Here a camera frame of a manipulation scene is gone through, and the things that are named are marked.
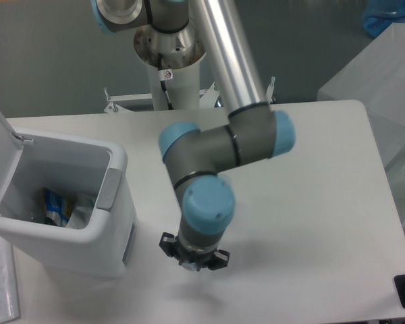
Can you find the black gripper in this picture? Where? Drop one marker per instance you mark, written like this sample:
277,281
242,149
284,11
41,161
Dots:
206,257

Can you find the crushed clear plastic bottle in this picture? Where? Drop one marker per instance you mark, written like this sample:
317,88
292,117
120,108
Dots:
190,266

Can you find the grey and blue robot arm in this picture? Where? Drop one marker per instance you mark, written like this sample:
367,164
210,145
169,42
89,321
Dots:
175,34

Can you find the white trash can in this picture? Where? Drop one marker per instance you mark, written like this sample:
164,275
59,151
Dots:
70,165

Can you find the blue snack bag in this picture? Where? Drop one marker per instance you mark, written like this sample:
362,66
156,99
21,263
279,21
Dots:
57,209

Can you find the clear plastic sheet notebook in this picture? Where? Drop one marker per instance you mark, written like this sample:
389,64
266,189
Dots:
9,301

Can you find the blue plastic bag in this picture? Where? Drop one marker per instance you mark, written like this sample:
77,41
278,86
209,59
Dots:
379,15

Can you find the white pedestal base frame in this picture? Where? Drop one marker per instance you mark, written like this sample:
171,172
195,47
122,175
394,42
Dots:
208,98

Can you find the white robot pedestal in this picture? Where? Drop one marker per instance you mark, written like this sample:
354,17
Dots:
175,89

